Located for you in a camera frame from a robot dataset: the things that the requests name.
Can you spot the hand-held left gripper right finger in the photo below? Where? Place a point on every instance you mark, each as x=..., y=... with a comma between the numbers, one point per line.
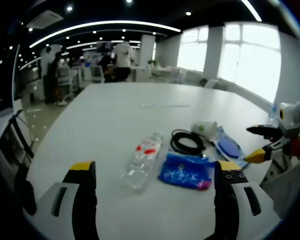
x=227, y=205

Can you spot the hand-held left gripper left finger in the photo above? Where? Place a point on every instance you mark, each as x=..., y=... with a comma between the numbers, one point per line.
x=85, y=200

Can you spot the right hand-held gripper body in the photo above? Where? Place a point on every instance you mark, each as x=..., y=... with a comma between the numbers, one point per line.
x=291, y=117

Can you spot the clear package with blue disc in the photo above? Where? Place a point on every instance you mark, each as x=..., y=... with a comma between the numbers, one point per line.
x=228, y=147

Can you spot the white paper cup item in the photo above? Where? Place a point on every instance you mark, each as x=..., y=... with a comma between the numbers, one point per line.
x=207, y=128

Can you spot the blue plastic pouch item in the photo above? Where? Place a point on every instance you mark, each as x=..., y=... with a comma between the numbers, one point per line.
x=180, y=172

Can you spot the clear plastic bottle item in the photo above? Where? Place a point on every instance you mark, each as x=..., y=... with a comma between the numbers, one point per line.
x=140, y=170

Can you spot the small clear water bottle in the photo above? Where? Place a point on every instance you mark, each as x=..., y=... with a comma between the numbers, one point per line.
x=273, y=112

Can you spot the white office chair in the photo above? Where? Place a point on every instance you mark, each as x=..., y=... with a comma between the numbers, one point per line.
x=282, y=190

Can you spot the black office chair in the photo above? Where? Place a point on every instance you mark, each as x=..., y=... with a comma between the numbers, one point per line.
x=27, y=195

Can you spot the row of white office chairs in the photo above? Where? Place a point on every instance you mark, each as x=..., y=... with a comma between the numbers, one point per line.
x=190, y=77

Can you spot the white mesh desk chair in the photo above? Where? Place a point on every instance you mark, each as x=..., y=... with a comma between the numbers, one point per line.
x=97, y=73

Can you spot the potted green plant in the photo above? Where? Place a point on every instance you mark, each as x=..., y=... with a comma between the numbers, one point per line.
x=151, y=62

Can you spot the curved ceiling light strip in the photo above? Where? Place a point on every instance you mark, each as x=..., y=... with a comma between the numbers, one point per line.
x=102, y=23

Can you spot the ceiling air conditioner vent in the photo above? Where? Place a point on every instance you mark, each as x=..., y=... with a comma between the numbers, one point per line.
x=45, y=19

